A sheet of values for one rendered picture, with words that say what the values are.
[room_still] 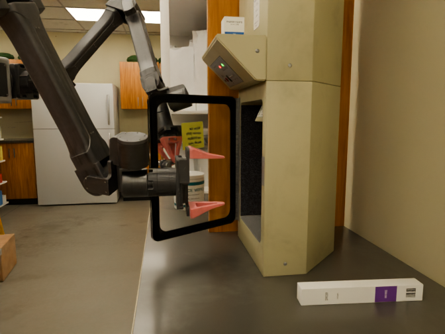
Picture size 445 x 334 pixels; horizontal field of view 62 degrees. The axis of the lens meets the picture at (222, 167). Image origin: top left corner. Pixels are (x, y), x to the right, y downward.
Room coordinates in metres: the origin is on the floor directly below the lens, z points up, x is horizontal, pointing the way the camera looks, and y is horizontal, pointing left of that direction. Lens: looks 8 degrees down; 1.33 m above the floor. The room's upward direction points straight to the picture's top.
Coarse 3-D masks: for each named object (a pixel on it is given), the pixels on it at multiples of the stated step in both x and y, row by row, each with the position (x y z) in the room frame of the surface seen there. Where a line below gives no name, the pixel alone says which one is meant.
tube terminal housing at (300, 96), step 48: (240, 0) 1.15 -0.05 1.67; (288, 0) 0.87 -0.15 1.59; (336, 0) 0.99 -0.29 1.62; (288, 48) 0.87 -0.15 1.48; (336, 48) 1.00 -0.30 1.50; (240, 96) 1.15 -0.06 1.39; (288, 96) 0.87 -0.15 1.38; (336, 96) 1.02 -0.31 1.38; (288, 144) 0.87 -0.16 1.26; (336, 144) 1.03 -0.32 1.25; (288, 192) 0.87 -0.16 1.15; (288, 240) 0.87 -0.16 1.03
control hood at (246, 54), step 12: (216, 36) 0.85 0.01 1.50; (228, 36) 0.85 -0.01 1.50; (240, 36) 0.85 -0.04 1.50; (252, 36) 0.86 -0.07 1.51; (264, 36) 0.86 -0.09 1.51; (216, 48) 0.92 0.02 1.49; (228, 48) 0.85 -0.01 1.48; (240, 48) 0.85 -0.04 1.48; (252, 48) 0.86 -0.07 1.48; (264, 48) 0.86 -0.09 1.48; (204, 60) 1.14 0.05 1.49; (228, 60) 0.91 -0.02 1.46; (240, 60) 0.85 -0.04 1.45; (252, 60) 0.86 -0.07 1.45; (264, 60) 0.86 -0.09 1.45; (240, 72) 0.91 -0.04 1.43; (252, 72) 0.86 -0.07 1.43; (264, 72) 0.86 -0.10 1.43; (240, 84) 1.01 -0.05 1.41; (252, 84) 0.96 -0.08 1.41
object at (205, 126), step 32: (160, 128) 0.99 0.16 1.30; (192, 128) 1.05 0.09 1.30; (224, 128) 1.13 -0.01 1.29; (160, 160) 0.98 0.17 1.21; (192, 160) 1.05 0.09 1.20; (224, 160) 1.13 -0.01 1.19; (192, 192) 1.05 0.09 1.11; (224, 192) 1.13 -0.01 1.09; (160, 224) 0.98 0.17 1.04; (192, 224) 1.05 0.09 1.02
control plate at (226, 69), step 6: (216, 60) 1.01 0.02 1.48; (222, 60) 0.95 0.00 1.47; (216, 66) 1.07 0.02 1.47; (222, 66) 1.00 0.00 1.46; (228, 66) 0.95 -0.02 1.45; (216, 72) 1.13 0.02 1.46; (222, 72) 1.06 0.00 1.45; (228, 72) 1.00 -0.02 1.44; (234, 72) 0.95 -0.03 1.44; (222, 78) 1.12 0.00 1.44; (234, 78) 1.00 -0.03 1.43; (240, 78) 0.95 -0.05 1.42; (228, 84) 1.12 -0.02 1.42; (234, 84) 1.06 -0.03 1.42
